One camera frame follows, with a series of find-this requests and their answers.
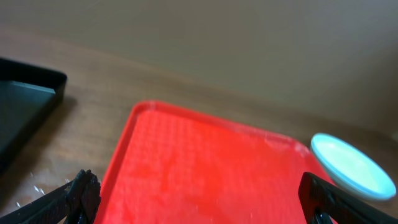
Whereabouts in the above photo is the black water tray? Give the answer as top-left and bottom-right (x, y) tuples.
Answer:
(1, 58), (68, 173)

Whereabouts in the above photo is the red plastic tray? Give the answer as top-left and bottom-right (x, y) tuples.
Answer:
(96, 101), (328, 223)

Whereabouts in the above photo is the pale green plate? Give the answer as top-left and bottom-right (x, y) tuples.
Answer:
(310, 133), (397, 201)

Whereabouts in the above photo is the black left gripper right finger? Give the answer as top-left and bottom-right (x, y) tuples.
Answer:
(298, 172), (397, 224)

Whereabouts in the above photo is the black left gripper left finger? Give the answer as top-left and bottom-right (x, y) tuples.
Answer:
(1, 170), (101, 224)

